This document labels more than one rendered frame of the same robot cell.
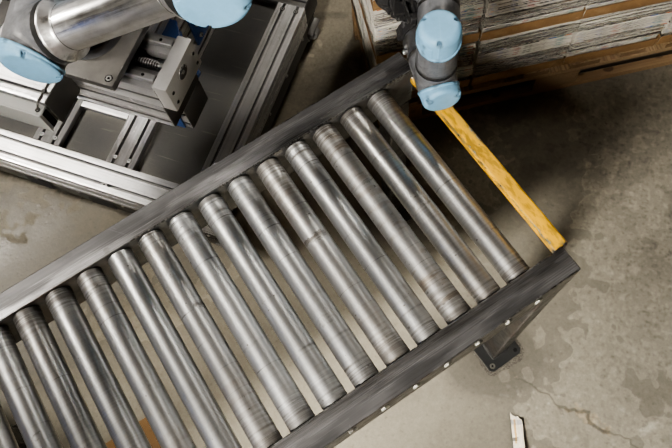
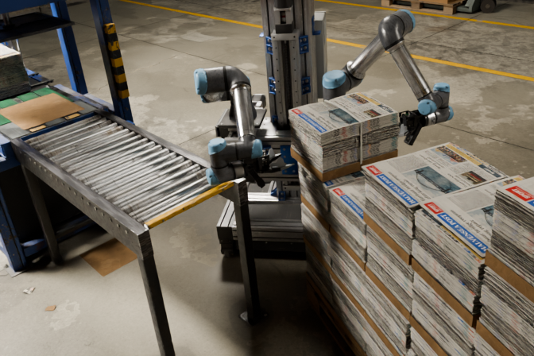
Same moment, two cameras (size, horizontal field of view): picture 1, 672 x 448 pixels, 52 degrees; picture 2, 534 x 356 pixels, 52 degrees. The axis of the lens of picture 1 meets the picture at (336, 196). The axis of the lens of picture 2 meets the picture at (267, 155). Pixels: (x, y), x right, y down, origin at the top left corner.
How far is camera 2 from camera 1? 2.22 m
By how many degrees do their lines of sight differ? 58
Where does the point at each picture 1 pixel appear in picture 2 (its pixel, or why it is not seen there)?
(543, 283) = (131, 226)
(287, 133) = (202, 161)
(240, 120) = (275, 223)
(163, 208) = (169, 145)
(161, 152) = (253, 207)
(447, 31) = (214, 142)
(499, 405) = not seen: outside the picture
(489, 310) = (121, 214)
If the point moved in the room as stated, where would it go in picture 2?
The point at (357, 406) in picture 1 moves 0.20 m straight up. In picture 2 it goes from (88, 192) to (77, 152)
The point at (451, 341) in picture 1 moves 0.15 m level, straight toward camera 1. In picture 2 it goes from (110, 208) to (79, 204)
